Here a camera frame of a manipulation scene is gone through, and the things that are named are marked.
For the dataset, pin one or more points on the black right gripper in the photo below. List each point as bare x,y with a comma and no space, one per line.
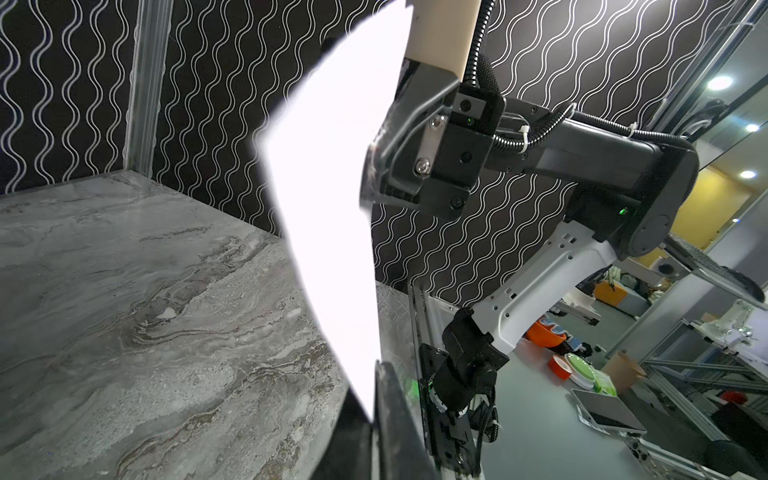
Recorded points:
433,143

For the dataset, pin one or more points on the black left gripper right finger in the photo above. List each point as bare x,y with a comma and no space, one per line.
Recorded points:
401,449

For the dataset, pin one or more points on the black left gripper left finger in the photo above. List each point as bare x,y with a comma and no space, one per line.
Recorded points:
348,454

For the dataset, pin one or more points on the white paper letter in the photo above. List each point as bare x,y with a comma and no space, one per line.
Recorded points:
314,152

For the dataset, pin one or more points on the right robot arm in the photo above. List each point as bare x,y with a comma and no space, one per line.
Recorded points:
629,187

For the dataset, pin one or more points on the aluminium frame corner post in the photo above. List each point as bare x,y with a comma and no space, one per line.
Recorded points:
151,37

